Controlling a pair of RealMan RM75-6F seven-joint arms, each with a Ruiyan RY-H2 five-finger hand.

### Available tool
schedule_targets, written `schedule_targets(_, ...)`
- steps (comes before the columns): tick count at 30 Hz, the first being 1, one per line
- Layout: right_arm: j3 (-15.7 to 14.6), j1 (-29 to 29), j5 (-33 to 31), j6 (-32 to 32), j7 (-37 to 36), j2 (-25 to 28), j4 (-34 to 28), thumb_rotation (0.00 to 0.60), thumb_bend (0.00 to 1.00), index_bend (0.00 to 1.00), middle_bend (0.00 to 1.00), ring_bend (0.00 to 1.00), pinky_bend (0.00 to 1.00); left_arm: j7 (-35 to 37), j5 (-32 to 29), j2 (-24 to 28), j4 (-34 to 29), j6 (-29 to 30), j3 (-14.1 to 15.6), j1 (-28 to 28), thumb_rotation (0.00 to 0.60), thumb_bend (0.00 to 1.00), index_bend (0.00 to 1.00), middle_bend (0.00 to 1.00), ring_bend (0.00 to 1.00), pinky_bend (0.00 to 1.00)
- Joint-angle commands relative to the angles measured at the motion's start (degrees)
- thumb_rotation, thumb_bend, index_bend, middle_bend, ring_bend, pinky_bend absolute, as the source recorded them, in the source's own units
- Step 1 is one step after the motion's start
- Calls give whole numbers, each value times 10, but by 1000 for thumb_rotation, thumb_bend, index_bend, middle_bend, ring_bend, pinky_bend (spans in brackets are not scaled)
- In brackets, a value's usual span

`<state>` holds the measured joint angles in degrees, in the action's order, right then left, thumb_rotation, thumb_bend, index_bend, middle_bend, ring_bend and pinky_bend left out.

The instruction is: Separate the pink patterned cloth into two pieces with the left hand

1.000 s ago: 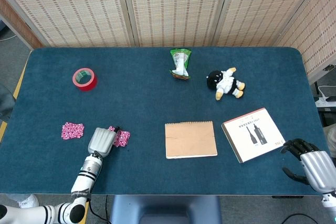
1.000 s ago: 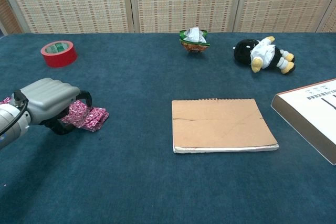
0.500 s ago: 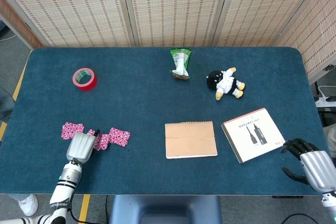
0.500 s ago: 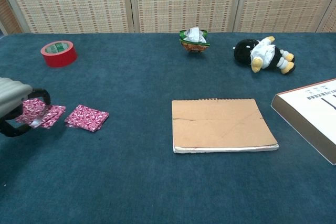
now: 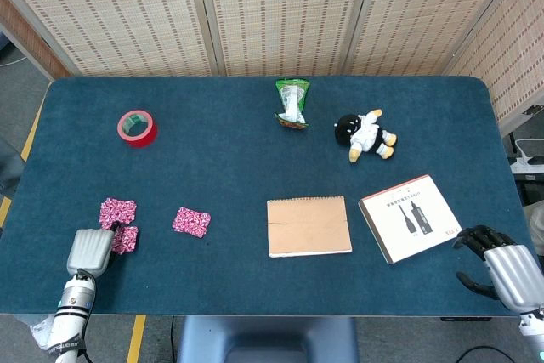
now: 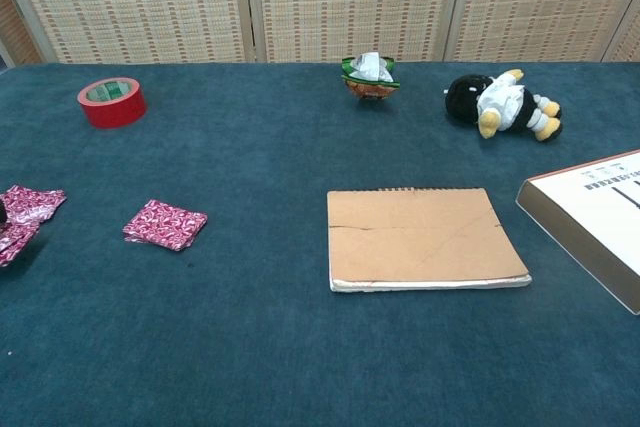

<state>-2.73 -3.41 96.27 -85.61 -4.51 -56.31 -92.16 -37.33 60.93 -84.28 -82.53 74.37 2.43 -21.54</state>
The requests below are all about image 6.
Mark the small pink patterned wrapper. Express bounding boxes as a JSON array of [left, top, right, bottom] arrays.
[[0, 184, 68, 269]]

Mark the red tape roll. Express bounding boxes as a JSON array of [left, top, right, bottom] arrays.
[[76, 76, 149, 130]]

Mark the woven folding screen panel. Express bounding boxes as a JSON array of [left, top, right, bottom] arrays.
[[245, 0, 471, 64], [0, 0, 257, 65], [601, 5, 640, 63], [0, 0, 43, 68], [443, 0, 640, 63]]

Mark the green snack bag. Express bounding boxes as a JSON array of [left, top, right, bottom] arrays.
[[340, 51, 401, 103]]

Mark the brown spiral notebook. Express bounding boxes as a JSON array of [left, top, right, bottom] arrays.
[[326, 187, 534, 293]]

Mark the black white plush doll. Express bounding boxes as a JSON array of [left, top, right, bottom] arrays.
[[441, 68, 564, 142]]

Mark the white flat product box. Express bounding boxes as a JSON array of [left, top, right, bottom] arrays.
[[515, 148, 640, 317]]

